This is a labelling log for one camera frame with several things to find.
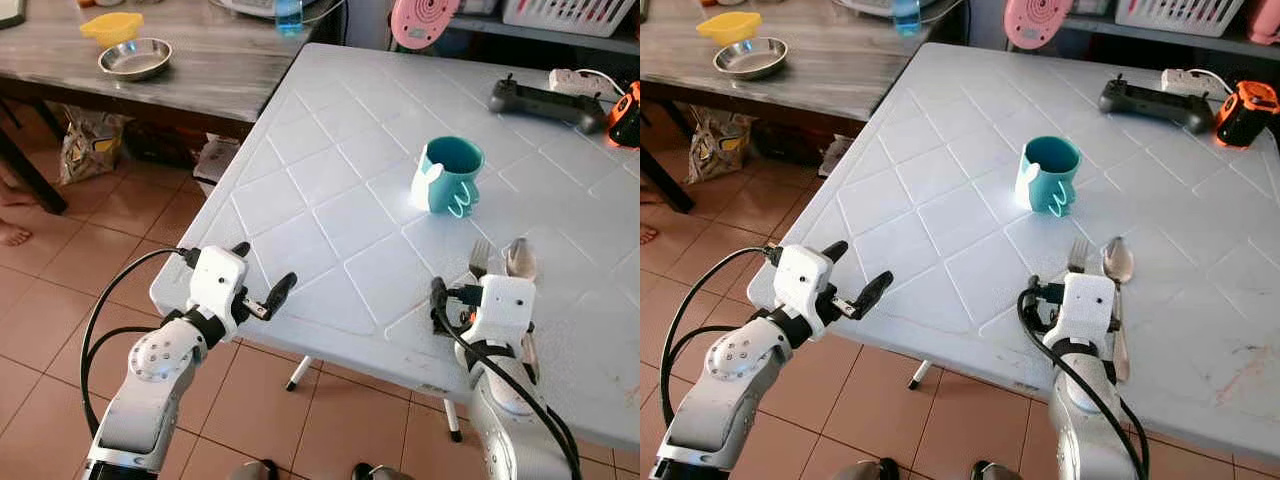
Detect white plastic bin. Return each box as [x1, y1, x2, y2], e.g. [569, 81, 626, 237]
[817, 135, 857, 180]
[192, 135, 242, 197]

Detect teal ceramic mug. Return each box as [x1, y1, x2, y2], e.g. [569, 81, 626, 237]
[410, 136, 486, 218]
[1014, 136, 1083, 217]

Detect pink plastic container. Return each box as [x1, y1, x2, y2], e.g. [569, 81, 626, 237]
[1245, 0, 1280, 47]

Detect yellow plastic bowl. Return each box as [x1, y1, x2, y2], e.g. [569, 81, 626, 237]
[80, 12, 145, 49]
[696, 12, 764, 47]

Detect white plastic basket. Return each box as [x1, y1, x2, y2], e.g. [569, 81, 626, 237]
[500, 0, 630, 39]
[1115, 0, 1247, 39]

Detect stainless steel bowl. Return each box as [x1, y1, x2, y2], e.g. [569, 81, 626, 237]
[98, 38, 173, 83]
[713, 38, 790, 82]

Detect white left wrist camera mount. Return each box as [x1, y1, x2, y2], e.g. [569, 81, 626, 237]
[772, 243, 837, 314]
[188, 245, 249, 314]

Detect white power strip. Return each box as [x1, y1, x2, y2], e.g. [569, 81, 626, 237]
[548, 68, 627, 101]
[1160, 68, 1237, 100]

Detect dark wooden table leg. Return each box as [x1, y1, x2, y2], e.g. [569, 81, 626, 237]
[640, 148, 697, 215]
[0, 125, 70, 216]

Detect orange and black device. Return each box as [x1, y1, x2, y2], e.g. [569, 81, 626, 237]
[606, 82, 641, 149]
[1214, 80, 1280, 149]

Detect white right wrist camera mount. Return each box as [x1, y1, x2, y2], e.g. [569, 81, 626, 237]
[1057, 271, 1119, 347]
[478, 274, 537, 347]

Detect pink round plastic disc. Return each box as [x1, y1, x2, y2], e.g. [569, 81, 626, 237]
[1003, 0, 1075, 51]
[390, 0, 462, 51]

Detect steel table spoon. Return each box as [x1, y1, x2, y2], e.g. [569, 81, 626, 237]
[1101, 237, 1137, 384]
[502, 237, 541, 387]

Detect black remote controller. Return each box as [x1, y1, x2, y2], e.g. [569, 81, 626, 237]
[488, 75, 609, 135]
[1098, 75, 1217, 135]

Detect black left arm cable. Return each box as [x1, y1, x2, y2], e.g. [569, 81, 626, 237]
[659, 245, 782, 427]
[80, 246, 197, 403]

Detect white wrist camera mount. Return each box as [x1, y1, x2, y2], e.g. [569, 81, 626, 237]
[478, 274, 537, 347]
[1057, 271, 1119, 347]
[188, 245, 249, 314]
[772, 243, 837, 314]

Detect patterned snack bag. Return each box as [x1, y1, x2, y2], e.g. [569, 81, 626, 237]
[58, 108, 127, 187]
[685, 108, 752, 187]

